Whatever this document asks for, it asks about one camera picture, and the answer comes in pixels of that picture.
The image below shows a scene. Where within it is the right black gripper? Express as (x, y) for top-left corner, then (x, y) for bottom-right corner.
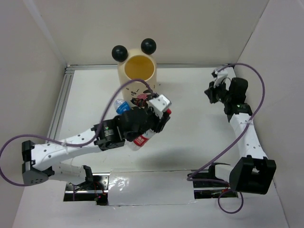
(204, 78), (232, 105)

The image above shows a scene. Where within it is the red label red-cap bottle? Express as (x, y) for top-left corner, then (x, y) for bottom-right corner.
(128, 109), (171, 151)

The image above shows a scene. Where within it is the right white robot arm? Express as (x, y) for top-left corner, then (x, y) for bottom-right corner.
(205, 76), (276, 195)

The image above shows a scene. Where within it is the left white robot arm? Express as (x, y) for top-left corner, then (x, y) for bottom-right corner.
(22, 107), (171, 190)

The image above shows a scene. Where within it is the cream panda-ear bin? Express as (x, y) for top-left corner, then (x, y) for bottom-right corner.
(112, 38), (157, 107)

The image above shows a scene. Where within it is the light-blue label bottle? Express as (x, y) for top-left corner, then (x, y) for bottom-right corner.
(114, 99), (130, 115)

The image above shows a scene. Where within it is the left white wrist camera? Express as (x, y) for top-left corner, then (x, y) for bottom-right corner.
(148, 95), (171, 119)

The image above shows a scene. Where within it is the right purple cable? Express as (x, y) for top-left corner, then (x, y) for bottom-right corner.
(187, 62), (265, 214)

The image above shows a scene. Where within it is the purple cable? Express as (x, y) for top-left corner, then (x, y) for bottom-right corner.
(0, 79), (157, 202)
(187, 62), (265, 214)

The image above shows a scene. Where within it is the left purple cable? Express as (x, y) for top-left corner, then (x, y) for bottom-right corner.
(0, 79), (157, 202)

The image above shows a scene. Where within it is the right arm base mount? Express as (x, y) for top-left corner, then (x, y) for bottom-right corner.
(191, 162), (230, 200)

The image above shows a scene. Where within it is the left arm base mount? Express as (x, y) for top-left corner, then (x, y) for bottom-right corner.
(63, 172), (110, 206)

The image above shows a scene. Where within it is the aluminium frame rail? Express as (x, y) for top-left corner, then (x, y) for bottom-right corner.
(35, 63), (236, 173)

